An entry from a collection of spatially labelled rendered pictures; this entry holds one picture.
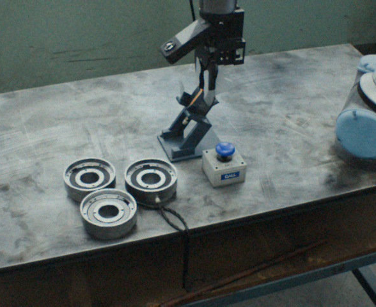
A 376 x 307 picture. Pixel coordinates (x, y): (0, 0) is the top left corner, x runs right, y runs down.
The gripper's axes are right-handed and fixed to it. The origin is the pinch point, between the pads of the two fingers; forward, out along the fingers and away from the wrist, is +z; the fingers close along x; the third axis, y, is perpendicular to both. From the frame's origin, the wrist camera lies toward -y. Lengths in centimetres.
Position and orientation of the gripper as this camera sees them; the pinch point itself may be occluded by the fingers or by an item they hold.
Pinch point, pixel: (203, 96)
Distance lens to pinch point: 132.9
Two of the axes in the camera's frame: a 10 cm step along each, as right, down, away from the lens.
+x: -3.4, -5.8, 7.5
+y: 9.4, -1.8, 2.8
